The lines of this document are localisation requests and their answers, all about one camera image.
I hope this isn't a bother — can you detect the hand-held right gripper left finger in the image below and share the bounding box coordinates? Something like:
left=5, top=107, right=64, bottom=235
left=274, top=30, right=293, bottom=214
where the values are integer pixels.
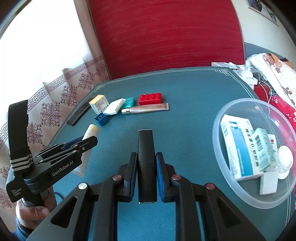
left=27, top=152, right=138, bottom=241

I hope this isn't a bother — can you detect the person's left forearm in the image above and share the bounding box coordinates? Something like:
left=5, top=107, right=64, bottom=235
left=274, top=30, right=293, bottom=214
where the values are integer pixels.
left=15, top=219, right=35, bottom=239

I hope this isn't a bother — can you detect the white threaded jar lid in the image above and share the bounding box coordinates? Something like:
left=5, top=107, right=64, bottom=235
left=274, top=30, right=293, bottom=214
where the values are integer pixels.
left=276, top=146, right=293, bottom=180

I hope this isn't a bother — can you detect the blue toy brick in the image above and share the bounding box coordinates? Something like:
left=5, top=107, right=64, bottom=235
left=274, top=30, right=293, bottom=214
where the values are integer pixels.
left=94, top=113, right=109, bottom=127

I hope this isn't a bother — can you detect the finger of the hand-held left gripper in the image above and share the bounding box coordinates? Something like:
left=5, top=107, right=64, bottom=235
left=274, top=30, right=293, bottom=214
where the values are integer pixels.
left=38, top=137, right=85, bottom=158
left=37, top=136, right=99, bottom=166

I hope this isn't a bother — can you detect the clear plastic bowl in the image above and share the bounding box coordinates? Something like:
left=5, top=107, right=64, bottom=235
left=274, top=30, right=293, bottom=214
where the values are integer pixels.
left=212, top=98, right=296, bottom=209

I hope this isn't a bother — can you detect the red cloth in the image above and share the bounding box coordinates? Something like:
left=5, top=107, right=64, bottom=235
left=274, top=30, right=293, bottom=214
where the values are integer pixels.
left=253, top=85, right=296, bottom=126

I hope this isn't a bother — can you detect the yellow white small box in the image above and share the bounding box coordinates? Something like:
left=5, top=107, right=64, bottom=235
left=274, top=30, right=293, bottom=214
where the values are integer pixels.
left=89, top=95, right=110, bottom=114

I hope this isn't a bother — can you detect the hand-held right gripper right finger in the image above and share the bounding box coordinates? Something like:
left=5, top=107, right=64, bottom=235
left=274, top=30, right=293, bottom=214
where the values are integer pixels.
left=156, top=152, right=266, bottom=241

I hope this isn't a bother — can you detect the floral cloth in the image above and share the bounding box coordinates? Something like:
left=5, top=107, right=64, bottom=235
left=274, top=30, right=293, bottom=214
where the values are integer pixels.
left=246, top=53, right=296, bottom=121

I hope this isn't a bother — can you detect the black rectangular case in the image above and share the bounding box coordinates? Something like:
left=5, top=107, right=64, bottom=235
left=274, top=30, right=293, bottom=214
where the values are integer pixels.
left=137, top=130, right=158, bottom=204

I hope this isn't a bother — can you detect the white cosmetic tube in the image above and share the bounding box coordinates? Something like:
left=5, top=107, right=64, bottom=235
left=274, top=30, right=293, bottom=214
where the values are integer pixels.
left=74, top=124, right=100, bottom=178

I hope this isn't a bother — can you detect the teal white barcode box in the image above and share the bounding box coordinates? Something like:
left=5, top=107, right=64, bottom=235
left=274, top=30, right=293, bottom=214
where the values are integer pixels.
left=252, top=128, right=279, bottom=172

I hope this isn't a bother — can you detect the blue white medicine box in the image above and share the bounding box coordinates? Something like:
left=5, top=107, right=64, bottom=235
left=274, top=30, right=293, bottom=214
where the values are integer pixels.
left=220, top=114, right=264, bottom=181

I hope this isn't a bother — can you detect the red toy brick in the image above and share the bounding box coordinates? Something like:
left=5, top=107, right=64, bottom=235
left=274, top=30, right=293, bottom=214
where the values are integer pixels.
left=138, top=92, right=163, bottom=106

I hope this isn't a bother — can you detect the white tissue pack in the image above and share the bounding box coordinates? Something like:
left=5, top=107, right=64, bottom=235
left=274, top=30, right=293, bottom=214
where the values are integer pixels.
left=103, top=98, right=125, bottom=116

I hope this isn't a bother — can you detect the red cushion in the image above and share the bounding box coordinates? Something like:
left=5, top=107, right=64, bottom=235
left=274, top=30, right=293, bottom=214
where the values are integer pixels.
left=88, top=0, right=245, bottom=80

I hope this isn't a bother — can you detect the person's left hand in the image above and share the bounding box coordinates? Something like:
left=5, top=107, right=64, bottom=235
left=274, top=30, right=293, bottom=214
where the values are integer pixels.
left=16, top=188, right=57, bottom=229

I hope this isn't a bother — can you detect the patterned white curtain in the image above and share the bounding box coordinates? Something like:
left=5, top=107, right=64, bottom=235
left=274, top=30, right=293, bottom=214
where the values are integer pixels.
left=0, top=0, right=111, bottom=232

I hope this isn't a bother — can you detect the white remote control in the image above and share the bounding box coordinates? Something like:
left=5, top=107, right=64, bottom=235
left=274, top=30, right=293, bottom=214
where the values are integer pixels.
left=259, top=170, right=279, bottom=195

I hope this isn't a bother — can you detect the beige cosmetic tube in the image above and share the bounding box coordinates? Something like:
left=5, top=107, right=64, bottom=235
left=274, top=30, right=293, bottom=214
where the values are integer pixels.
left=121, top=103, right=170, bottom=115

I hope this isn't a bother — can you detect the framed wall picture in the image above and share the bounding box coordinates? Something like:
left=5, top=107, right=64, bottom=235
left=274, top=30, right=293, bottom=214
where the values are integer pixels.
left=245, top=0, right=279, bottom=26

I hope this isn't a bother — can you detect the teal plastic case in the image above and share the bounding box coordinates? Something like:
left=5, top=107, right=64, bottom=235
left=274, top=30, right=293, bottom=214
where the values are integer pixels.
left=121, top=97, right=135, bottom=110

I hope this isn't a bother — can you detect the black remote control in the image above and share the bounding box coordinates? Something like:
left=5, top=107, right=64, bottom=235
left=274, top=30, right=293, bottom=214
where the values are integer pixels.
left=67, top=97, right=93, bottom=126

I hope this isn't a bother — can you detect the grey blue upholstered furniture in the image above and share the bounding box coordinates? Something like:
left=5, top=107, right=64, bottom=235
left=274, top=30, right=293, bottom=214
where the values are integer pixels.
left=244, top=42, right=286, bottom=59

